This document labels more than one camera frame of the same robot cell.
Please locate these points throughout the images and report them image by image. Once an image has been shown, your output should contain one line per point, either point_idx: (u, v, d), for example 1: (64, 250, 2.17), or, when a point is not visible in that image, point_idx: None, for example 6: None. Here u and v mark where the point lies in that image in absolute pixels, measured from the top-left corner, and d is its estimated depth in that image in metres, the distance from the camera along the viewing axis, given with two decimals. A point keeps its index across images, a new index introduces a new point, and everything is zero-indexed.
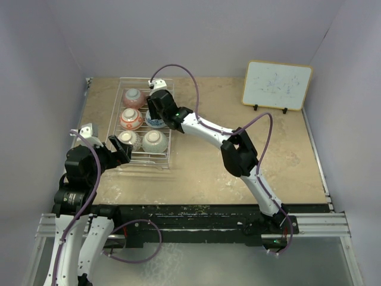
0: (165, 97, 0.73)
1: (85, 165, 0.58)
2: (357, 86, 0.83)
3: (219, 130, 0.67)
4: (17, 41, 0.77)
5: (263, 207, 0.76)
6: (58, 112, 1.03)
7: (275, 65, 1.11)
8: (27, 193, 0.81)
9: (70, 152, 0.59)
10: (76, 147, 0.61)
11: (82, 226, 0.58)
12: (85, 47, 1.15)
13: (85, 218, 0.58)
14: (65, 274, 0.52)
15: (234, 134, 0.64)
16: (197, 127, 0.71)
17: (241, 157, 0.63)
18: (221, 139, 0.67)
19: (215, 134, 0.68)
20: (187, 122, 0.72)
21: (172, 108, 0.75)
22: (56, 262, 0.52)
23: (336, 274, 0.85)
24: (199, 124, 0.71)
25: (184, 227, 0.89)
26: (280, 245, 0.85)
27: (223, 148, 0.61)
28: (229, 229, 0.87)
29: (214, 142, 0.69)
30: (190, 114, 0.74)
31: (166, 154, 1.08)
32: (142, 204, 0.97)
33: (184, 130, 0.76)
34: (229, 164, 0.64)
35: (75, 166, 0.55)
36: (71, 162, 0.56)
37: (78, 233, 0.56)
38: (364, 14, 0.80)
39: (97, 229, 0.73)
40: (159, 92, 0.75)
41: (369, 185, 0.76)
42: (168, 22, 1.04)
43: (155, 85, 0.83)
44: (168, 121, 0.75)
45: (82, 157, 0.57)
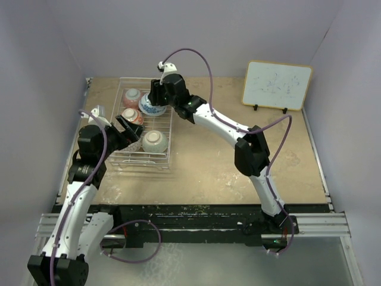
0: (179, 83, 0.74)
1: (96, 142, 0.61)
2: (356, 86, 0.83)
3: (236, 126, 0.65)
4: (17, 41, 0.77)
5: (266, 207, 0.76)
6: (58, 112, 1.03)
7: (275, 65, 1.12)
8: (27, 193, 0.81)
9: (81, 131, 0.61)
10: (87, 126, 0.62)
11: (91, 195, 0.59)
12: (85, 47, 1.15)
13: (94, 189, 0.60)
14: (68, 236, 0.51)
15: (249, 132, 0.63)
16: (211, 120, 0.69)
17: (254, 157, 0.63)
18: (236, 136, 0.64)
19: (230, 130, 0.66)
20: (199, 114, 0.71)
21: (185, 96, 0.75)
22: (62, 224, 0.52)
23: (336, 274, 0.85)
24: (212, 117, 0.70)
25: (184, 227, 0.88)
26: (280, 245, 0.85)
27: (237, 146, 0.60)
28: (229, 229, 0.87)
29: (227, 138, 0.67)
30: (203, 105, 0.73)
31: (166, 154, 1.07)
32: (142, 204, 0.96)
33: (195, 121, 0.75)
34: (241, 163, 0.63)
35: (86, 143, 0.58)
36: (82, 139, 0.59)
37: (84, 203, 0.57)
38: (364, 14, 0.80)
39: (100, 221, 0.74)
40: (174, 76, 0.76)
41: (369, 185, 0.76)
42: (168, 21, 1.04)
43: (164, 68, 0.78)
44: (179, 108, 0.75)
45: (93, 135, 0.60)
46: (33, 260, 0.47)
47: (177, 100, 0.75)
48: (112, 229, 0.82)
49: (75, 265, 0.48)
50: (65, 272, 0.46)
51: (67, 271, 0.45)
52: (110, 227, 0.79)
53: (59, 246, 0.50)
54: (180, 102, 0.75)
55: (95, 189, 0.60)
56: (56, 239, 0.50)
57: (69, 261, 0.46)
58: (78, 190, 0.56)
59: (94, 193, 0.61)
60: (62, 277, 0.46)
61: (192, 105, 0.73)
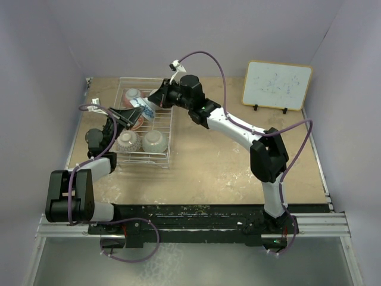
0: (197, 87, 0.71)
1: (103, 142, 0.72)
2: (357, 87, 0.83)
3: (252, 129, 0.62)
4: (16, 41, 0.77)
5: (271, 209, 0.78)
6: (58, 113, 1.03)
7: (274, 66, 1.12)
8: (29, 193, 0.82)
9: (88, 136, 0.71)
10: (90, 131, 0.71)
11: (105, 165, 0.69)
12: (85, 47, 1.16)
13: (108, 165, 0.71)
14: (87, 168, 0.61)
15: (266, 134, 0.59)
16: (224, 123, 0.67)
17: (271, 161, 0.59)
18: (252, 139, 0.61)
19: (244, 132, 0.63)
20: (214, 117, 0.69)
21: (200, 101, 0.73)
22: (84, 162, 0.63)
23: (337, 274, 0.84)
24: (226, 120, 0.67)
25: (184, 227, 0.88)
26: (280, 244, 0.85)
27: (254, 149, 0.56)
28: (229, 229, 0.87)
29: (242, 141, 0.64)
30: (218, 109, 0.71)
31: (166, 154, 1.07)
32: (142, 204, 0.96)
33: (209, 126, 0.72)
34: (257, 167, 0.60)
35: (96, 148, 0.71)
36: (89, 140, 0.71)
37: (102, 164, 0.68)
38: (364, 14, 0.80)
39: (103, 206, 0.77)
40: (191, 78, 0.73)
41: (369, 185, 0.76)
42: (168, 21, 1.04)
43: (177, 67, 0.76)
44: (194, 113, 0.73)
45: (99, 139, 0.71)
46: (57, 170, 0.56)
47: (193, 103, 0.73)
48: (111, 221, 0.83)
49: (90, 182, 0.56)
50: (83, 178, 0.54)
51: (86, 176, 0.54)
52: (110, 220, 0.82)
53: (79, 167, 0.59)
54: (194, 107, 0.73)
55: (108, 165, 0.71)
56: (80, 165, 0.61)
57: (88, 171, 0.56)
58: (98, 157, 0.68)
59: (108, 165, 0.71)
60: (78, 184, 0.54)
61: (208, 111, 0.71)
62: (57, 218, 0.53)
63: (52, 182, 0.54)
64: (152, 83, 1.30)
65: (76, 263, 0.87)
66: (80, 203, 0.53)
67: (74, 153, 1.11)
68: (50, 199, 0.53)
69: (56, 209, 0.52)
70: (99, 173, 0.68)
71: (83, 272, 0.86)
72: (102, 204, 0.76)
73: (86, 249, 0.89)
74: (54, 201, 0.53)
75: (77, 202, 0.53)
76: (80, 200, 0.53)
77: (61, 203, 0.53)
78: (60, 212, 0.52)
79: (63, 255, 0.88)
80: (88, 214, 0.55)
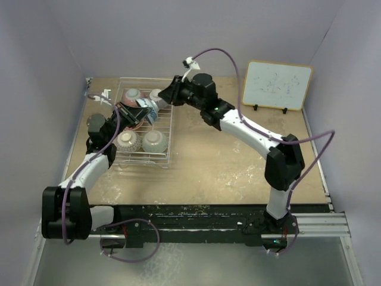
0: (211, 86, 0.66)
1: (104, 130, 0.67)
2: (357, 87, 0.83)
3: (268, 135, 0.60)
4: (16, 42, 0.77)
5: (274, 210, 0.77)
6: (58, 113, 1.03)
7: (274, 66, 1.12)
8: (28, 193, 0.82)
9: (90, 120, 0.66)
10: (94, 116, 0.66)
11: (102, 164, 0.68)
12: (85, 47, 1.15)
13: (106, 162, 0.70)
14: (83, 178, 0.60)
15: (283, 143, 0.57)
16: (240, 126, 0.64)
17: (287, 168, 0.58)
18: (268, 145, 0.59)
19: (261, 138, 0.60)
20: (227, 120, 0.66)
21: (212, 101, 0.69)
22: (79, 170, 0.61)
23: (337, 274, 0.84)
24: (241, 123, 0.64)
25: (184, 227, 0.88)
26: (280, 244, 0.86)
27: (272, 157, 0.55)
28: (229, 229, 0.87)
29: (256, 146, 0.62)
30: (232, 111, 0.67)
31: (166, 154, 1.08)
32: (142, 204, 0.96)
33: (222, 128, 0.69)
34: (272, 175, 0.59)
35: (96, 134, 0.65)
36: (91, 129, 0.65)
37: (99, 164, 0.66)
38: (365, 14, 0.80)
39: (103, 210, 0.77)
40: (205, 77, 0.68)
41: (369, 185, 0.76)
42: (168, 21, 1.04)
43: (190, 64, 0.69)
44: (206, 113, 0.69)
45: (100, 126, 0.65)
46: (49, 188, 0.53)
47: (205, 103, 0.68)
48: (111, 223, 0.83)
49: (86, 198, 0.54)
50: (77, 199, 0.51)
51: (80, 197, 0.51)
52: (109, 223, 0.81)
53: (74, 181, 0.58)
54: (207, 107, 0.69)
55: (106, 161, 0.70)
56: (74, 177, 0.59)
57: (83, 189, 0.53)
58: (96, 153, 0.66)
59: (106, 163, 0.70)
60: (73, 205, 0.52)
61: (221, 112, 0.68)
62: (53, 234, 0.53)
63: (44, 202, 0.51)
64: (152, 83, 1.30)
65: (77, 263, 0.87)
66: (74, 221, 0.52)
67: (74, 154, 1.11)
68: (45, 218, 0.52)
69: (52, 227, 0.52)
70: (96, 173, 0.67)
71: (83, 272, 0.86)
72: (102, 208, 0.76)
73: (86, 249, 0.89)
74: (48, 219, 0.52)
75: (71, 220, 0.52)
76: (74, 218, 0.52)
77: (56, 221, 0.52)
78: (57, 230, 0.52)
79: (63, 255, 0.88)
80: (83, 230, 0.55)
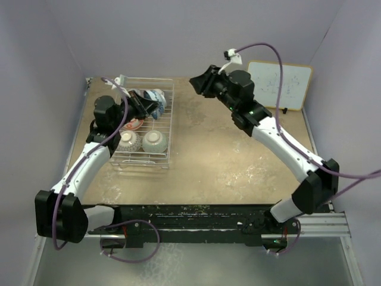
0: (250, 87, 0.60)
1: (111, 114, 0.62)
2: (357, 86, 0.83)
3: (308, 157, 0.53)
4: (16, 42, 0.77)
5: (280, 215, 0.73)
6: (58, 113, 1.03)
7: (275, 65, 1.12)
8: (28, 193, 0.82)
9: (97, 102, 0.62)
10: (103, 98, 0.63)
11: (103, 156, 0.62)
12: (85, 47, 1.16)
13: (107, 154, 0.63)
14: (78, 180, 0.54)
15: (323, 168, 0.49)
16: (275, 139, 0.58)
17: (320, 195, 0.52)
18: (306, 168, 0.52)
19: (298, 157, 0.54)
20: (263, 128, 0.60)
21: (247, 103, 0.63)
22: (74, 170, 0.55)
23: (337, 274, 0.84)
24: (278, 136, 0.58)
25: (184, 227, 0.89)
26: (280, 244, 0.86)
27: (308, 182, 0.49)
28: (229, 229, 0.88)
29: (291, 163, 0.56)
30: (268, 118, 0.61)
31: (166, 154, 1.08)
32: (142, 204, 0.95)
33: (253, 135, 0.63)
34: (302, 197, 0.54)
35: (101, 115, 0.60)
36: (98, 111, 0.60)
37: (98, 159, 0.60)
38: (365, 14, 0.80)
39: (101, 213, 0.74)
40: (243, 76, 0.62)
41: (369, 185, 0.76)
42: (168, 22, 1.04)
43: (232, 57, 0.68)
44: (239, 115, 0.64)
45: (108, 108, 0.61)
46: (41, 193, 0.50)
47: (239, 105, 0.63)
48: (110, 224, 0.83)
49: (79, 204, 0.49)
50: (68, 210, 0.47)
51: (71, 208, 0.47)
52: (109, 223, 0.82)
53: (68, 186, 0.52)
54: (241, 109, 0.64)
55: (107, 154, 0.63)
56: (67, 181, 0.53)
57: (75, 198, 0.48)
58: (95, 145, 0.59)
59: (106, 157, 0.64)
60: (65, 214, 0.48)
61: (256, 116, 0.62)
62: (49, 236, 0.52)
63: (37, 208, 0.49)
64: (152, 83, 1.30)
65: (77, 263, 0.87)
66: (68, 226, 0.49)
67: (74, 154, 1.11)
68: (40, 222, 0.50)
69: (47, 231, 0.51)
70: (96, 169, 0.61)
71: (83, 272, 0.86)
72: (100, 211, 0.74)
73: (86, 249, 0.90)
74: (44, 223, 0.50)
75: (65, 226, 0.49)
76: (67, 224, 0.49)
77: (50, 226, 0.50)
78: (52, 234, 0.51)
79: (63, 255, 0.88)
80: (81, 231, 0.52)
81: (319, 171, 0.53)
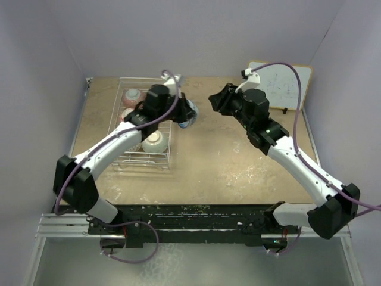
0: (264, 105, 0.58)
1: (161, 103, 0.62)
2: (357, 87, 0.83)
3: (328, 179, 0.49)
4: (16, 42, 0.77)
5: (284, 219, 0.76)
6: (58, 113, 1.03)
7: (275, 65, 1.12)
8: (28, 193, 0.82)
9: (155, 86, 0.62)
10: (161, 86, 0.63)
11: (132, 141, 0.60)
12: (85, 47, 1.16)
13: (137, 139, 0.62)
14: (99, 158, 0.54)
15: (344, 195, 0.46)
16: (293, 160, 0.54)
17: (339, 221, 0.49)
18: (325, 192, 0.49)
19: (317, 180, 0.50)
20: (280, 148, 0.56)
21: (263, 121, 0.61)
22: (100, 145, 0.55)
23: (337, 274, 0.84)
24: (296, 157, 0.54)
25: (184, 227, 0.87)
26: (280, 244, 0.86)
27: (327, 208, 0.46)
28: (229, 229, 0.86)
29: (309, 186, 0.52)
30: (286, 138, 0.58)
31: (166, 154, 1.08)
32: (142, 204, 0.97)
33: (268, 154, 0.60)
34: (319, 223, 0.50)
35: (153, 99, 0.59)
36: (151, 93, 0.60)
37: (127, 142, 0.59)
38: (365, 14, 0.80)
39: (107, 208, 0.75)
40: (258, 93, 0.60)
41: (369, 186, 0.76)
42: (168, 22, 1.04)
43: (249, 75, 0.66)
44: (254, 133, 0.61)
45: (161, 96, 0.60)
46: (64, 158, 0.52)
47: (254, 123, 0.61)
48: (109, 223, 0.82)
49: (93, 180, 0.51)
50: (80, 183, 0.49)
51: (83, 182, 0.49)
52: (107, 222, 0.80)
53: (88, 159, 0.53)
54: (256, 127, 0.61)
55: (138, 139, 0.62)
56: (90, 155, 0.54)
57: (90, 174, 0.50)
58: (130, 127, 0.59)
59: (137, 142, 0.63)
60: (76, 185, 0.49)
61: (272, 134, 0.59)
62: None
63: (58, 169, 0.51)
64: (152, 83, 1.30)
65: (77, 263, 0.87)
66: (77, 197, 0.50)
67: (74, 154, 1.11)
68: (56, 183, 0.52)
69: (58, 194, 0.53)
70: (121, 151, 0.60)
71: (83, 272, 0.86)
72: (107, 207, 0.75)
73: (86, 249, 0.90)
74: (59, 185, 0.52)
75: (74, 196, 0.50)
76: (74, 194, 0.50)
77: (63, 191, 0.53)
78: None
79: (63, 255, 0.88)
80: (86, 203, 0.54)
81: (339, 196, 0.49)
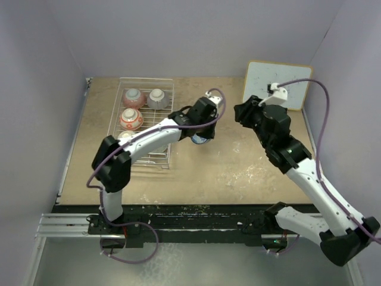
0: (286, 123, 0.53)
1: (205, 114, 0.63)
2: (358, 87, 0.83)
3: (349, 213, 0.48)
4: (16, 41, 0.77)
5: (286, 223, 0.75)
6: (58, 113, 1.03)
7: (275, 65, 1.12)
8: (28, 193, 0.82)
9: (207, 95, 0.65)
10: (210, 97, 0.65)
11: (168, 139, 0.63)
12: (85, 47, 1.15)
13: (174, 137, 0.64)
14: (140, 145, 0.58)
15: (365, 230, 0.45)
16: (314, 187, 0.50)
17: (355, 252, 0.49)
18: (345, 225, 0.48)
19: (338, 212, 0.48)
20: (301, 172, 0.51)
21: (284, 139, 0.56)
22: (144, 133, 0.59)
23: (337, 274, 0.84)
24: (317, 185, 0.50)
25: (184, 227, 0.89)
26: (280, 244, 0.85)
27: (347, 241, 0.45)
28: (229, 229, 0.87)
29: (327, 215, 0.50)
30: (308, 160, 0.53)
31: (166, 154, 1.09)
32: (142, 204, 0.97)
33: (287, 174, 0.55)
34: (334, 251, 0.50)
35: (203, 106, 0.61)
36: (202, 101, 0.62)
37: (167, 136, 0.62)
38: (365, 14, 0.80)
39: (115, 205, 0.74)
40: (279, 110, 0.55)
41: (369, 186, 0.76)
42: (168, 22, 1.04)
43: (274, 90, 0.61)
44: (274, 151, 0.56)
45: (209, 108, 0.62)
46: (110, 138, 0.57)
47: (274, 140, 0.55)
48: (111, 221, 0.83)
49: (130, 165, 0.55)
50: (119, 163, 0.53)
51: (121, 163, 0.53)
52: (111, 218, 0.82)
53: (130, 145, 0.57)
54: (276, 144, 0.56)
55: (175, 137, 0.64)
56: (133, 140, 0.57)
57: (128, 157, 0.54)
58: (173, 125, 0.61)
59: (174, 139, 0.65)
60: (114, 164, 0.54)
61: (294, 155, 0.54)
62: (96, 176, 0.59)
63: (102, 146, 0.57)
64: (152, 83, 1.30)
65: (77, 263, 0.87)
66: (112, 176, 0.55)
67: (74, 154, 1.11)
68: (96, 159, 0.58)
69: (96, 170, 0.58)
70: (157, 145, 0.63)
71: (83, 271, 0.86)
72: (116, 204, 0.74)
73: (86, 249, 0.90)
74: (99, 160, 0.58)
75: (109, 174, 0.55)
76: (111, 173, 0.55)
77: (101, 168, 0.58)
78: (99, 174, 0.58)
79: (63, 255, 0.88)
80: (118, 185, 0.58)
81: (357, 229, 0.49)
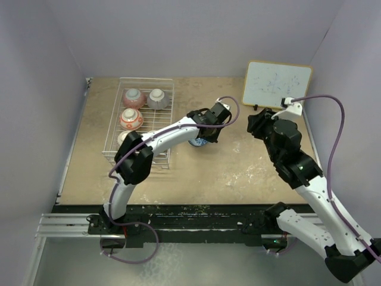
0: (296, 138, 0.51)
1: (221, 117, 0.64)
2: (358, 87, 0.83)
3: (358, 233, 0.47)
4: (16, 41, 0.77)
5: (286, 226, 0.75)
6: (58, 113, 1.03)
7: (275, 65, 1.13)
8: (28, 193, 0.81)
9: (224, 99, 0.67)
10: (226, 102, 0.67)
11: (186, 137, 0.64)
12: (85, 47, 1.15)
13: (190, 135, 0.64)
14: (161, 141, 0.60)
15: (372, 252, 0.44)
16: (324, 206, 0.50)
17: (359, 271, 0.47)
18: (353, 246, 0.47)
19: (347, 232, 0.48)
20: (311, 190, 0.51)
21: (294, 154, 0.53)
22: (165, 130, 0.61)
23: None
24: (327, 204, 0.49)
25: (184, 227, 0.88)
26: (280, 244, 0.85)
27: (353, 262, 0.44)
28: (229, 229, 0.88)
29: (335, 233, 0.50)
30: (319, 178, 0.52)
31: (166, 154, 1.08)
32: (142, 204, 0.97)
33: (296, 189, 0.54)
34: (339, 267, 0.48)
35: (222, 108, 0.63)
36: (220, 104, 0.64)
37: (186, 134, 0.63)
38: (365, 14, 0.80)
39: (122, 205, 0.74)
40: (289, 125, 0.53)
41: (369, 186, 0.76)
42: (168, 22, 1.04)
43: (288, 105, 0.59)
44: (284, 167, 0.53)
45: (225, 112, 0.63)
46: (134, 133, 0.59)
47: (284, 157, 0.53)
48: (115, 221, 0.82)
49: (150, 160, 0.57)
50: (141, 159, 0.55)
51: (143, 159, 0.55)
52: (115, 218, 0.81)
53: (152, 140, 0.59)
54: (286, 159, 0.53)
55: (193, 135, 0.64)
56: (155, 136, 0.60)
57: (150, 154, 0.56)
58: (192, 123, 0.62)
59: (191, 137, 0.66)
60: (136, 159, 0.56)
61: (305, 172, 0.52)
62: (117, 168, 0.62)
63: (125, 141, 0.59)
64: (152, 83, 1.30)
65: (77, 263, 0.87)
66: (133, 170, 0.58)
67: (74, 154, 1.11)
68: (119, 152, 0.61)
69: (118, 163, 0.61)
70: (175, 143, 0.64)
71: (83, 271, 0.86)
72: (123, 204, 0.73)
73: (86, 249, 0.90)
74: (121, 154, 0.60)
75: (131, 167, 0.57)
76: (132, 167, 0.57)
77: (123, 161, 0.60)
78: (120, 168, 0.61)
79: (63, 255, 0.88)
80: (139, 178, 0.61)
81: None
